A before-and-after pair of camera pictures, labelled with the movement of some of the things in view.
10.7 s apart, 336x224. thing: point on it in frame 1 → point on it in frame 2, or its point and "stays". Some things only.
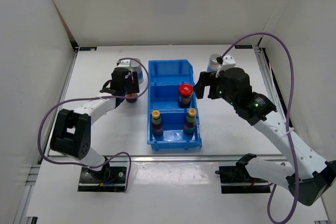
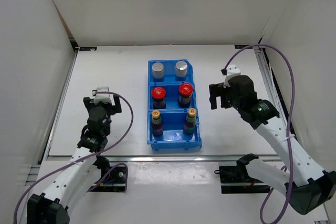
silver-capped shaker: [135, 66] → [157, 70]
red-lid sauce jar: [131, 95] → [158, 97]
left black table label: [87, 48] stays
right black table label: [243, 46] stays
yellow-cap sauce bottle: [190, 121] stays
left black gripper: [134, 87] → [90, 103]
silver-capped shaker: [213, 65] → [181, 68]
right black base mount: [235, 179] stays
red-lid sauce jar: [186, 91] stays
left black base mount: [111, 178] stays
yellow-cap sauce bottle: [156, 123] stays
